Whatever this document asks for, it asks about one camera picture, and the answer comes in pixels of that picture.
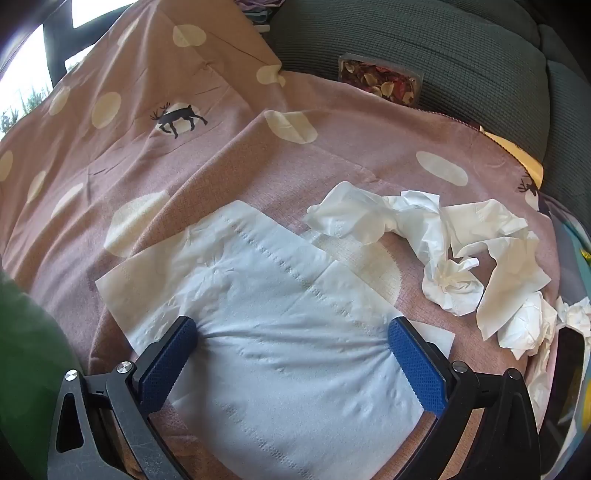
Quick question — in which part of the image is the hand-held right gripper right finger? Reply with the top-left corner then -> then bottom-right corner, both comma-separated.
388,316 -> 541,480

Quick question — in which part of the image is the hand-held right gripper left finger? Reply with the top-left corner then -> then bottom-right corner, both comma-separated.
46,315 -> 199,480

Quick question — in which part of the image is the white tissue sheet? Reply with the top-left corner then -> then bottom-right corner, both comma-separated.
95,200 -> 455,480

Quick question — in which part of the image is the green plastic bowl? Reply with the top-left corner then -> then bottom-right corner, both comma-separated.
0,271 -> 86,480

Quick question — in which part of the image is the crumpled white tissue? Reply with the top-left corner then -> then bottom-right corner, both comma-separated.
305,181 -> 441,266
555,295 -> 591,335
421,256 -> 484,318
498,291 -> 559,361
442,198 -> 553,342

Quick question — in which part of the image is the dark glossy object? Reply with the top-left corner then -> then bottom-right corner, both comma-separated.
538,325 -> 591,480

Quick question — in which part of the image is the teal patterned cloth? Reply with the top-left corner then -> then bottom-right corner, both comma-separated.
551,215 -> 591,298

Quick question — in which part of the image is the yellow cloth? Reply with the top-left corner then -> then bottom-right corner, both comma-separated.
482,129 -> 546,186

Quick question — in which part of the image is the pink polka-dot deer blanket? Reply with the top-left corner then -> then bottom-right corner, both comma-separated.
0,0 -> 578,480

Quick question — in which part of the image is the clear box of dried petals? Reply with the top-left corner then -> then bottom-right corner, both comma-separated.
338,54 -> 424,108

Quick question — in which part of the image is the grey-green sofa cushion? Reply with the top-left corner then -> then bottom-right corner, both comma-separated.
270,0 -> 552,162
538,23 -> 591,213

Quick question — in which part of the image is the window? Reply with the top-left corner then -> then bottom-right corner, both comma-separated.
0,0 -> 95,141

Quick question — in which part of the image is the lilac cloth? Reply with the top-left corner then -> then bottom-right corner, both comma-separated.
235,0 -> 284,14

